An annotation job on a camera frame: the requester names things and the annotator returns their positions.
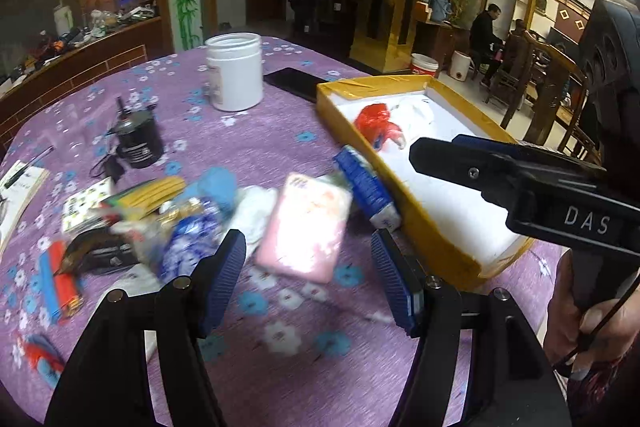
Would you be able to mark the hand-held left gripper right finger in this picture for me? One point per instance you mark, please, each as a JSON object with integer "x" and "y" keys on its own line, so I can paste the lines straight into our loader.
{"x": 395, "y": 282}

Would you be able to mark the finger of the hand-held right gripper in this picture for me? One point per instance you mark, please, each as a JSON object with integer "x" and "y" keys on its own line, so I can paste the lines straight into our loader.
{"x": 500, "y": 146}
{"x": 460, "y": 167}

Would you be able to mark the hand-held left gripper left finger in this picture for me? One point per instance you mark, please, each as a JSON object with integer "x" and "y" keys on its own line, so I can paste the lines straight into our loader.
{"x": 225, "y": 277}

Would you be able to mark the yellow-edged shallow box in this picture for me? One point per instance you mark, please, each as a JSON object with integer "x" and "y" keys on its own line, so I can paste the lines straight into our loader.
{"x": 450, "y": 212}

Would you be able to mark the blue white patterned pack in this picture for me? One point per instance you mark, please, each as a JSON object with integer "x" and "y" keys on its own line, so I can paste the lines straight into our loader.
{"x": 190, "y": 244}

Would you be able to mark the white soft packet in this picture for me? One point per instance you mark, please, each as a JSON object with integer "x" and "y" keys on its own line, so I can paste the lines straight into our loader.
{"x": 255, "y": 212}

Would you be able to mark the blue soft ball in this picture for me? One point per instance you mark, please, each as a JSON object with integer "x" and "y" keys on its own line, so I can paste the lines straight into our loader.
{"x": 217, "y": 187}

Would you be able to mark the pink tissue pack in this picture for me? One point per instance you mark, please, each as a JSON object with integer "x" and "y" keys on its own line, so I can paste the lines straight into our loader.
{"x": 305, "y": 227}

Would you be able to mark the blue tissue pack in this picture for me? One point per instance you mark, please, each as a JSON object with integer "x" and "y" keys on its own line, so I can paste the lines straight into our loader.
{"x": 367, "y": 187}

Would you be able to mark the yellow green red sponge pack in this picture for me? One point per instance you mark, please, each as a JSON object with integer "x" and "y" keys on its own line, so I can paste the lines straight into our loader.
{"x": 145, "y": 197}

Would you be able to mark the black sock packet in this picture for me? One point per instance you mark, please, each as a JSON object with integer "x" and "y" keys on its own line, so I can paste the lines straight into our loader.
{"x": 100, "y": 252}

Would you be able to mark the lemon print tissue pack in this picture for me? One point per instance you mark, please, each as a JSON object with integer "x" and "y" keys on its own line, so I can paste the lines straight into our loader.
{"x": 85, "y": 204}

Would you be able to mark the red and blue cloth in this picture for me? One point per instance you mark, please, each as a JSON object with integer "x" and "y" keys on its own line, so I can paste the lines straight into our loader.
{"x": 57, "y": 287}

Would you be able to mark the person's right forearm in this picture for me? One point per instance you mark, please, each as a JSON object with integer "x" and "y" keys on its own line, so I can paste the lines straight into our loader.
{"x": 605, "y": 394}

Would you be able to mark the person's right hand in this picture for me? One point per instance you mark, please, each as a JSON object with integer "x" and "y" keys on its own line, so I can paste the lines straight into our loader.
{"x": 600, "y": 332}

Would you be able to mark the dark wooden chair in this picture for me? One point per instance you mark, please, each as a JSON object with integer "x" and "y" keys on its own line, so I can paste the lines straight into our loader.
{"x": 547, "y": 107}

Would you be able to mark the purple floral tablecloth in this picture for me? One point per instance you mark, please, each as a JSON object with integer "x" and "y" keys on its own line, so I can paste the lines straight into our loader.
{"x": 280, "y": 357}

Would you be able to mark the white red bucket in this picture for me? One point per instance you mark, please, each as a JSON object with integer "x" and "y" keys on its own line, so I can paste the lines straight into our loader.
{"x": 425, "y": 66}

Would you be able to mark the black cylindrical motor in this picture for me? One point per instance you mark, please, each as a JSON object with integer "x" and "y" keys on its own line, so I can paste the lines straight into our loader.
{"x": 137, "y": 142}

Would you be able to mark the black smartphone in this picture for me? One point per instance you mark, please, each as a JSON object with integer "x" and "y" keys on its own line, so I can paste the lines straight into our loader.
{"x": 295, "y": 83}

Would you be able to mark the small red blue item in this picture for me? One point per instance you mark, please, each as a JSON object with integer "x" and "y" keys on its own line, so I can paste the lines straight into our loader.
{"x": 42, "y": 357}

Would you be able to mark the white plastic jar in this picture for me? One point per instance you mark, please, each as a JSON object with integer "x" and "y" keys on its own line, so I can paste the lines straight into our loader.
{"x": 235, "y": 77}

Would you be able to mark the paper notebook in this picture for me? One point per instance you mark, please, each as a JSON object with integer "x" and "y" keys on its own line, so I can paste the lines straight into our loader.
{"x": 20, "y": 197}

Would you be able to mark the wooden counter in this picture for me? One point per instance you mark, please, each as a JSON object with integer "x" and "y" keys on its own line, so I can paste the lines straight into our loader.
{"x": 100, "y": 57}

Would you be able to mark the white jug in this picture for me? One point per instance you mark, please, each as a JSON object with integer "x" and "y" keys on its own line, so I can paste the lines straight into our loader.
{"x": 62, "y": 21}

